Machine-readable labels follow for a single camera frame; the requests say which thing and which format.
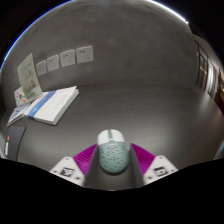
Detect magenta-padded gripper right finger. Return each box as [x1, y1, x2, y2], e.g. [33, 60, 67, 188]
[128, 142, 180, 189]

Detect green menu sign stand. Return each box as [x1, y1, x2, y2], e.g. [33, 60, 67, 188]
[16, 52, 44, 103]

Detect white and teal computer mouse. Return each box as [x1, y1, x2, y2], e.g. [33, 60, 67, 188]
[96, 128, 130, 175]

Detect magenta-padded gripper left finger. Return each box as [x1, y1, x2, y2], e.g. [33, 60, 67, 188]
[49, 143, 101, 190]

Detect white book with blue stripe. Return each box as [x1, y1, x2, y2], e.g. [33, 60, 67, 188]
[23, 85, 81, 127]

